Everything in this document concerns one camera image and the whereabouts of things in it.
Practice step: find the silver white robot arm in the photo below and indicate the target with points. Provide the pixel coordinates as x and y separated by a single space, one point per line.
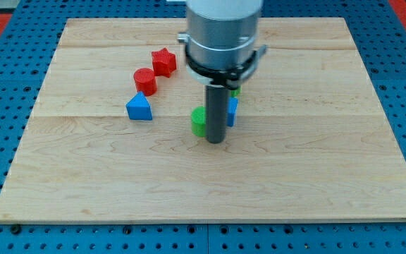
220 54

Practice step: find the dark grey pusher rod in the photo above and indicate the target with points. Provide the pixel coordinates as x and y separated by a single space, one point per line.
216 105

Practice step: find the wooden board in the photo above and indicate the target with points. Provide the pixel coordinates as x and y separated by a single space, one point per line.
310 144

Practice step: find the red star block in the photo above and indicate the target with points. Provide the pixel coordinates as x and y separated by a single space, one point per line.
163 62

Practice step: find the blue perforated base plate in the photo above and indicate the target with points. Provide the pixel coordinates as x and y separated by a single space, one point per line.
26 48

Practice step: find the red cylinder block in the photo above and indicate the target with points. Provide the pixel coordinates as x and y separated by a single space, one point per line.
145 81

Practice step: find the blue block behind rod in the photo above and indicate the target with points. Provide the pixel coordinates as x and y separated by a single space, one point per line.
232 111

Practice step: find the small green block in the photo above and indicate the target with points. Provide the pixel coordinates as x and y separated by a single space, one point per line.
235 93

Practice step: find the blue triangle block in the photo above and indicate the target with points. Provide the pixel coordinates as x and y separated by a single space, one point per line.
138 108

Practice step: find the green cylinder block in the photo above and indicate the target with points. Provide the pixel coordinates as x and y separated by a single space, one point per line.
198 121

